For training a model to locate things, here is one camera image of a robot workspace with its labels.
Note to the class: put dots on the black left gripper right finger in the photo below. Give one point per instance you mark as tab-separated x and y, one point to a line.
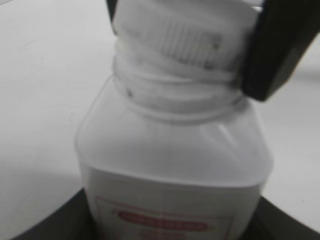
271	223

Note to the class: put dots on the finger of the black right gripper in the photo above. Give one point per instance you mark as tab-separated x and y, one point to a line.
111	6
283	33

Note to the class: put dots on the white ribbed bottle cap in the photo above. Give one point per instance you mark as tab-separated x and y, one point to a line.
203	34

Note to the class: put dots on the white yili changqing yogurt bottle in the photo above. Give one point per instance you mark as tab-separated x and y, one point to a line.
164	157

